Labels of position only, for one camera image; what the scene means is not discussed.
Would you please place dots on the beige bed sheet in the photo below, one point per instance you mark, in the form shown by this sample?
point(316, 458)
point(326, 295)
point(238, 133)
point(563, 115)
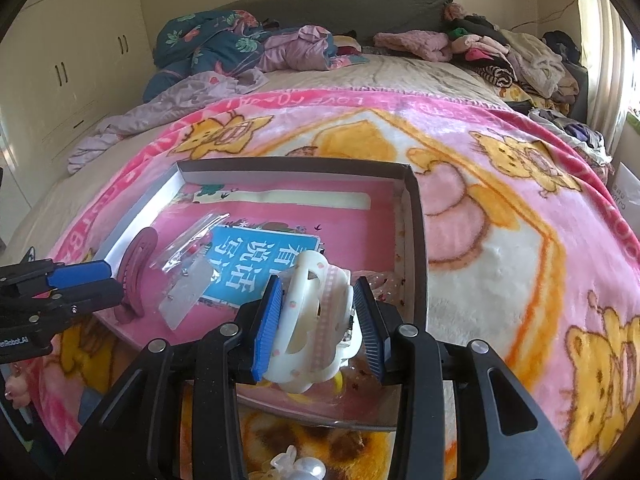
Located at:
point(400, 75)

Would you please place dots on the dark cardboard box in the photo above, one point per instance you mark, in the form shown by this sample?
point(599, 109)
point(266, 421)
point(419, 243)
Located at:
point(417, 240)

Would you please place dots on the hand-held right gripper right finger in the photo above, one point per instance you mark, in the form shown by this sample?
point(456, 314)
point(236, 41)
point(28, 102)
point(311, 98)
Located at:
point(370, 332)

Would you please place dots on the grey padded headboard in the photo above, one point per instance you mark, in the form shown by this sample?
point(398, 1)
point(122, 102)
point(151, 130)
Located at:
point(340, 12)

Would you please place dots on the crumpled dark clothes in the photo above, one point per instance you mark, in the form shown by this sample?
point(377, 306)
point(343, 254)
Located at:
point(575, 132)

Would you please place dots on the white hair claw clip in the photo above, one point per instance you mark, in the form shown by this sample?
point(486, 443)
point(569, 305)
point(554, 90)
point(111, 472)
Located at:
point(310, 340)

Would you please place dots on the cream wardrobe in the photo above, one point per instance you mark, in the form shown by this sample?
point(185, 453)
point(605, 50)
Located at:
point(70, 45)

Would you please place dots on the pink printed blanket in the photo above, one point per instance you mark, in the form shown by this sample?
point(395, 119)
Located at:
point(500, 220)

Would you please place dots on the beige lace bow hair clip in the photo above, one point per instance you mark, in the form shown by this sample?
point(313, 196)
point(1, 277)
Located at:
point(385, 285)

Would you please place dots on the person's left hand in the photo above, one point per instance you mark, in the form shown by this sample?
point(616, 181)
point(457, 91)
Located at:
point(17, 392)

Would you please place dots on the dark floral quilt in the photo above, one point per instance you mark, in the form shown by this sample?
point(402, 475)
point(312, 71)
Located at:
point(200, 40)

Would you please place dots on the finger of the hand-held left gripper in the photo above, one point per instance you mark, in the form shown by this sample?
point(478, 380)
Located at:
point(95, 295)
point(80, 272)

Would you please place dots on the white pearl bunny hair clip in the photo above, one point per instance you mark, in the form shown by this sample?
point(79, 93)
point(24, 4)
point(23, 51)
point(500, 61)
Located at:
point(300, 467)

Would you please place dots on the bright window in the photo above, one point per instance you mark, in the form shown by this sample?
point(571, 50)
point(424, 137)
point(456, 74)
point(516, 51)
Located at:
point(634, 75)

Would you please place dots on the white plastic bag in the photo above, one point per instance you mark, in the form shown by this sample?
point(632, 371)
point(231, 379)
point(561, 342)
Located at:
point(627, 190)

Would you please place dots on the cream curtain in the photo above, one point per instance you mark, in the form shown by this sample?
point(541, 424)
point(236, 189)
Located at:
point(602, 50)

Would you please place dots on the lilac duvet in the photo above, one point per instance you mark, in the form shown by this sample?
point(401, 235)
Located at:
point(300, 50)

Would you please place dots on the frosted grey plastic packet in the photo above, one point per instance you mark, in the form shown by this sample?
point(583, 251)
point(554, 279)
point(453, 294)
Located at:
point(185, 300)

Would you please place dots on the maroon curved hair clip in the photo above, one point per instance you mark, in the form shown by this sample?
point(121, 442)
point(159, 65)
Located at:
point(135, 280)

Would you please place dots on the pink fleece garment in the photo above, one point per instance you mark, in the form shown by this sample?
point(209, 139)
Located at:
point(415, 45)

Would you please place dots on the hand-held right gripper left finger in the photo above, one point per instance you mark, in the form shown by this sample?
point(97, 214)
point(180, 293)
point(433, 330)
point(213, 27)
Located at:
point(267, 330)

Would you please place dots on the small clear plastic packet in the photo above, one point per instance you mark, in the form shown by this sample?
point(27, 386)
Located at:
point(200, 240)

